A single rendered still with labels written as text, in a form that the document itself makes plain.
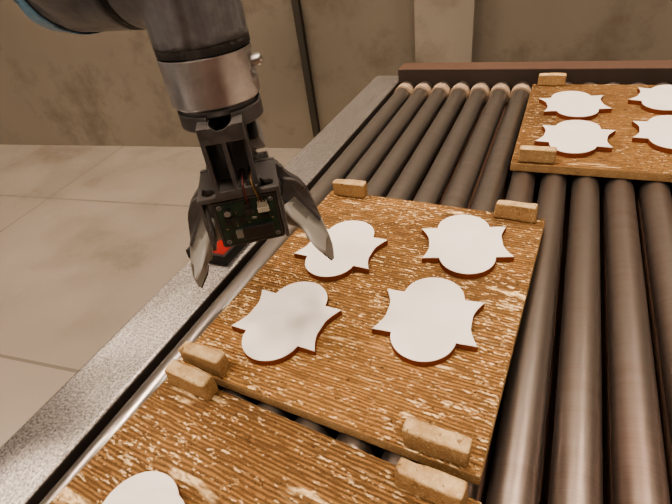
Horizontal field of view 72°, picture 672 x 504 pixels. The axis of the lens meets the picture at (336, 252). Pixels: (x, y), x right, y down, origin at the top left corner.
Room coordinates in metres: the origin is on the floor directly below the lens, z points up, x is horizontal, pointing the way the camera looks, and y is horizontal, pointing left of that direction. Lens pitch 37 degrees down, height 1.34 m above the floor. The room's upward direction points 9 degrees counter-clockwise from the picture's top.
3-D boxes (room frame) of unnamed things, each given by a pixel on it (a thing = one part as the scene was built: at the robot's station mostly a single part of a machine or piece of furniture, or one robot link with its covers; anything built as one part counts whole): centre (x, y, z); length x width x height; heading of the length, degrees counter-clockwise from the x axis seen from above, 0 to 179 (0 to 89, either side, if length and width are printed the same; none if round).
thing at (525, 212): (0.55, -0.27, 0.95); 0.06 x 0.02 x 0.03; 58
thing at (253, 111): (0.39, 0.08, 1.16); 0.09 x 0.08 x 0.12; 5
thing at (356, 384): (0.46, -0.05, 0.93); 0.41 x 0.35 x 0.02; 148
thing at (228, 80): (0.40, 0.08, 1.24); 0.08 x 0.08 x 0.05
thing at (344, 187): (0.69, -0.04, 0.95); 0.06 x 0.02 x 0.03; 58
